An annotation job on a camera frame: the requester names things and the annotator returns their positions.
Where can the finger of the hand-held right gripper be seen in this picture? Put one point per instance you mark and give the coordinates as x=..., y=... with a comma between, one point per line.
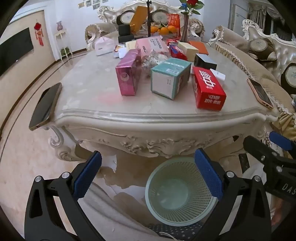
x=279, y=140
x=255, y=144

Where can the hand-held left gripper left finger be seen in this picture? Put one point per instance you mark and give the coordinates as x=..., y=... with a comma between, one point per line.
x=89, y=172

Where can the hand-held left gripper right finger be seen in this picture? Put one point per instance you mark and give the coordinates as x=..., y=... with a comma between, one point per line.
x=209, y=173

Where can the green plastic waste basket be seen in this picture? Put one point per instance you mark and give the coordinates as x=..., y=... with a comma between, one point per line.
x=175, y=190

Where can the red cardboard box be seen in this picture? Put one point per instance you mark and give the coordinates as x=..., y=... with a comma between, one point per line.
x=208, y=90

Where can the teal cardboard box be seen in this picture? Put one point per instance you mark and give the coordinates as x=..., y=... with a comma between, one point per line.
x=168, y=78

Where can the magenta cardboard box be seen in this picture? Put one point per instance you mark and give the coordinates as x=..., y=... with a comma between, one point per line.
x=127, y=76

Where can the white cracker snack bag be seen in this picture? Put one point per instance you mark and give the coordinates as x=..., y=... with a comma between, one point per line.
x=153, y=59

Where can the pink smartphone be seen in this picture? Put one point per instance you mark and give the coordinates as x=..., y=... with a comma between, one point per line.
x=260, y=92

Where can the round patterned cushion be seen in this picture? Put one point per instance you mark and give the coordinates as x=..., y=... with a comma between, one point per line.
x=126, y=17
x=289, y=75
x=159, y=16
x=261, y=48

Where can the carved cream coffee table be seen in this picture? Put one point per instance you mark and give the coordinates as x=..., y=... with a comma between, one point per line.
x=148, y=141

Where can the dark star-patterned cloth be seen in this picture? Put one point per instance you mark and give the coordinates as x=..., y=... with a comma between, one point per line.
x=173, y=233

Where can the ornate beige corner sofa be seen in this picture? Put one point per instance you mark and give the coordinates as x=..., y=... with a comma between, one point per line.
x=259, y=69

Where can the dark smartphone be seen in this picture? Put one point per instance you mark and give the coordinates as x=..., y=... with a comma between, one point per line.
x=45, y=106

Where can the small white box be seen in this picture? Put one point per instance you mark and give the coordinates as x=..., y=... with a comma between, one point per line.
x=218, y=74

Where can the black glossy box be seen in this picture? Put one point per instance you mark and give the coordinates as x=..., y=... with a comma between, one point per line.
x=204, y=61

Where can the orange cardboard box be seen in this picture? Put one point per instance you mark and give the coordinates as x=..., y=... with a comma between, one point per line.
x=201, y=47

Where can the pale yellow cardboard box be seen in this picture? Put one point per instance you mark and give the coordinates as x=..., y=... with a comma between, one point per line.
x=188, y=51

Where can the red white snack packet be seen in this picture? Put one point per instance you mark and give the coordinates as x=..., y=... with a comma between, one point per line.
x=177, y=52

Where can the small potted plant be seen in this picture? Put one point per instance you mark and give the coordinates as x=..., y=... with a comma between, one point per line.
x=65, y=51

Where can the white paper card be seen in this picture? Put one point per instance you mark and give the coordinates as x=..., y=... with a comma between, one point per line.
x=120, y=50

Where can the white tissue bag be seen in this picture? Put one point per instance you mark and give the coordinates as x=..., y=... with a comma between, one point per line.
x=104, y=46

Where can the beige curtain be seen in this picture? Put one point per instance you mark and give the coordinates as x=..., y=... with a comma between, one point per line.
x=261, y=11

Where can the red white biscuit packet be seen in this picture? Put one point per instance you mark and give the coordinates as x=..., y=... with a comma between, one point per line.
x=172, y=41

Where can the tall purple glass vase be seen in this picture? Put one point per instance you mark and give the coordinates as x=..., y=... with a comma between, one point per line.
x=185, y=30

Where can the flat black box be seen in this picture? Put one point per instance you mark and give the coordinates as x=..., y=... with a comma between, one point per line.
x=126, y=38

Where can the pink cardboard box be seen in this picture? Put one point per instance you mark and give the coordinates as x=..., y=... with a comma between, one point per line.
x=151, y=45

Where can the white side stand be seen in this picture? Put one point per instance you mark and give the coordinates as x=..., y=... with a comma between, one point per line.
x=61, y=34

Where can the orange fruit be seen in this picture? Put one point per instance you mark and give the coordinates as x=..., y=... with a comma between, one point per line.
x=164, y=30
x=154, y=29
x=171, y=29

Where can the red card with characters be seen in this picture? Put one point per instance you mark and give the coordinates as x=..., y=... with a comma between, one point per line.
x=174, y=20

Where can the small purple vase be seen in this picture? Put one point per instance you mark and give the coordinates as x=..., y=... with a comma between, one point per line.
x=59, y=26

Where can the artificial flower bouquet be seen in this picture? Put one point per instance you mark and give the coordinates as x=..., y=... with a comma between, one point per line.
x=190, y=3

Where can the ornate cream sofa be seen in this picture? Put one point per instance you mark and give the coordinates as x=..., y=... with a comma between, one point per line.
x=108, y=12

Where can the black tripod stand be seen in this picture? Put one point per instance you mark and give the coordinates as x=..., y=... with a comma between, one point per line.
x=149, y=20

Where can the wall television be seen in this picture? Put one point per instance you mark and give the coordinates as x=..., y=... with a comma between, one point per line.
x=13, y=51

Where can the red knot wall ornament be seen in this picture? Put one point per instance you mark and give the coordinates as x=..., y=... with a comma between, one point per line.
x=38, y=30

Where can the group of wall photo frames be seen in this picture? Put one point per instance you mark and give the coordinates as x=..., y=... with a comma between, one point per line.
x=88, y=2

